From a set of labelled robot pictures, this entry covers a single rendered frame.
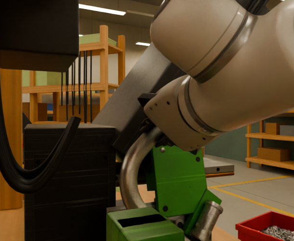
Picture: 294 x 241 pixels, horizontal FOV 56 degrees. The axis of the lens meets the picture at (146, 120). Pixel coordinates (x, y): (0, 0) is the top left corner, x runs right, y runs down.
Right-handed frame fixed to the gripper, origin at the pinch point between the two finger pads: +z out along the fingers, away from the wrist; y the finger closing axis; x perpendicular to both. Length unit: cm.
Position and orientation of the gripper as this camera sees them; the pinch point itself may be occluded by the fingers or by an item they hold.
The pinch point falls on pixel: (156, 131)
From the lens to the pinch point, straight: 49.2
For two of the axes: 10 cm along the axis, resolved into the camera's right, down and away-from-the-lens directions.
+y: -7.1, -6.9, -1.0
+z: -3.7, 2.5, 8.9
